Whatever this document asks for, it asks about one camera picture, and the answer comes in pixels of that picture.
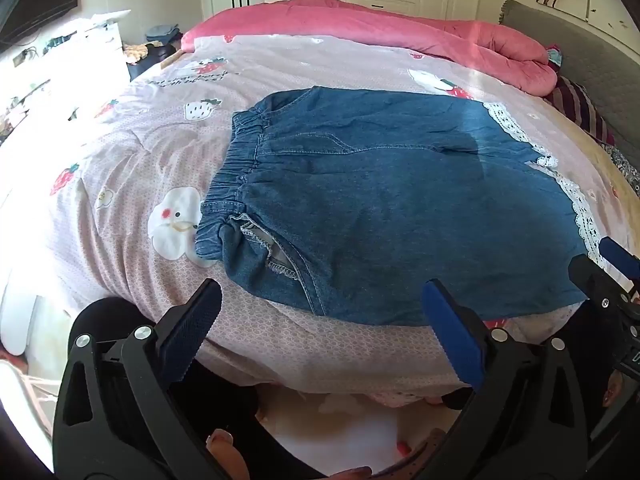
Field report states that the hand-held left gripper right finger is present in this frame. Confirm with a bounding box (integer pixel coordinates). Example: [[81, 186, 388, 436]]
[[415, 278, 591, 480]]

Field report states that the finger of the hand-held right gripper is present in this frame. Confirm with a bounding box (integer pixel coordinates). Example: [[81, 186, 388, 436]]
[[569, 254, 640, 311], [598, 236, 640, 283]]

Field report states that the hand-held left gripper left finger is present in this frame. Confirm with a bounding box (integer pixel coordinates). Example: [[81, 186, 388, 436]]
[[52, 278, 236, 480]]

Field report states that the blue denim pants lace trim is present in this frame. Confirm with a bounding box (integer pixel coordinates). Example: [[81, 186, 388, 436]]
[[194, 86, 608, 328]]

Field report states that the blue white patterned cloth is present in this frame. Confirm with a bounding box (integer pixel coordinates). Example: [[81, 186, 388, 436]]
[[597, 141, 640, 186]]

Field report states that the brown dotted slipper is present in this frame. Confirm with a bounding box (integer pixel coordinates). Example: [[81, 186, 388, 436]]
[[397, 427, 451, 480]]

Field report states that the person's left foot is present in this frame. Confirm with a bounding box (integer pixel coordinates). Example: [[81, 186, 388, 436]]
[[206, 429, 251, 480]]

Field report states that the person's foot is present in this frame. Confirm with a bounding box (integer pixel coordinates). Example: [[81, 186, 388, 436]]
[[325, 466, 373, 480], [206, 429, 251, 480]]

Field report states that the dark striped pillow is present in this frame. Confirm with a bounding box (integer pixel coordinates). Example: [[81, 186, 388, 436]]
[[545, 76, 618, 146]]

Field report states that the pink strawberry printed bed sheet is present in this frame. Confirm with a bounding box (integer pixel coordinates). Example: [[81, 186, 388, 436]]
[[0, 34, 640, 396]]

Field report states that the person's right foot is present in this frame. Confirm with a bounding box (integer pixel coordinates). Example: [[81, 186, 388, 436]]
[[325, 466, 373, 480]]

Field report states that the grey padded headboard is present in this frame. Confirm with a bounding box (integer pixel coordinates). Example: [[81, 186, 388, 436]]
[[500, 0, 640, 161]]

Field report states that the pile of clothes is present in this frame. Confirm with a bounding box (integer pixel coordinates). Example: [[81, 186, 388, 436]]
[[124, 24, 182, 67]]

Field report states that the white dresser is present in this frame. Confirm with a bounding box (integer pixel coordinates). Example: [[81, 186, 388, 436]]
[[0, 10, 131, 146]]

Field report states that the pink quilt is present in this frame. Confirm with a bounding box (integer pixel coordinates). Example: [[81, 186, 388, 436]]
[[181, 0, 558, 96]]

